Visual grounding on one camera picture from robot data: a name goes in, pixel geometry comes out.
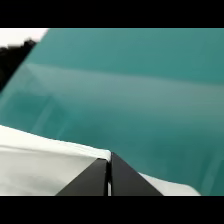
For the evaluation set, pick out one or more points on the white garment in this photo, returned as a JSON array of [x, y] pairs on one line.
[[40, 163]]

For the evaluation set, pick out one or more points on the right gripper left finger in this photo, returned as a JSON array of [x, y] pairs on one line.
[[90, 181]]

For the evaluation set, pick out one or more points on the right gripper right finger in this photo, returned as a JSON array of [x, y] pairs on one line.
[[128, 181]]

